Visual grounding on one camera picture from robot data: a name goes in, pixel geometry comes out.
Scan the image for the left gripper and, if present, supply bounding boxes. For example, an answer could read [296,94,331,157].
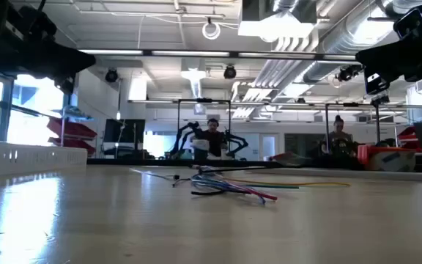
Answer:
[0,36,97,78]

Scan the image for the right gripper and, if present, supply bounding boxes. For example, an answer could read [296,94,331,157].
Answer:
[355,36,422,84]

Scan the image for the white slotted cable raceway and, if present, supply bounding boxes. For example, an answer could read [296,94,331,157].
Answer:
[0,141,89,179]

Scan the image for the white wire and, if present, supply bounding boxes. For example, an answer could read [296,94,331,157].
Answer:
[130,167,177,181]

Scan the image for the black zip tie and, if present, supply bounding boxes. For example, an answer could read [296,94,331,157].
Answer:
[171,174,193,187]

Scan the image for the bundle of wires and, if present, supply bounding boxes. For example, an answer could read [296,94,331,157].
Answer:
[190,174,267,205]

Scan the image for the blue wire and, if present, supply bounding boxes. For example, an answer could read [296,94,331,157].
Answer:
[190,175,263,201]

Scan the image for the red storage bin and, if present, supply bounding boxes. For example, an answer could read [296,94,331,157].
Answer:
[46,117,98,140]
[396,126,417,147]
[48,136,97,155]

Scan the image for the person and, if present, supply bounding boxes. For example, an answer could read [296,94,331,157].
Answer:
[320,114,355,157]
[192,117,227,161]

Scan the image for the black monitor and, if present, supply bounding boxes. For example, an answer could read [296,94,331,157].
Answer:
[103,118,147,144]

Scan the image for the orange tape dispenser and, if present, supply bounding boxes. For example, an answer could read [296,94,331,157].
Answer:
[356,144,417,172]

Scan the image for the ceiling ventilation box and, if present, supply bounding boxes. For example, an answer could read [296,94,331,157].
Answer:
[237,0,319,38]

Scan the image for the long ceiling light strip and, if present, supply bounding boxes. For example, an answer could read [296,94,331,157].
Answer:
[78,48,358,61]

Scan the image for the white flat raceway cover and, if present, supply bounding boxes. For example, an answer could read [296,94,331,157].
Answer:
[265,167,422,183]

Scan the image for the grey black work glove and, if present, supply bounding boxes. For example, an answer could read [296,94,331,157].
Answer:
[269,151,362,170]

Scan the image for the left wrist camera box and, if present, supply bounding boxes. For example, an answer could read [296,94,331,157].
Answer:
[52,75,75,95]

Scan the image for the black camera stand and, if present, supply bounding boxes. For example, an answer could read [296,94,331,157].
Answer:
[369,93,391,146]

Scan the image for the white coiled ceiling cable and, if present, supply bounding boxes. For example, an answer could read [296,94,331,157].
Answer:
[201,21,221,41]

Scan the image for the black background station frame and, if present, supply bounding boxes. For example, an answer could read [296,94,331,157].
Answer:
[177,97,233,159]

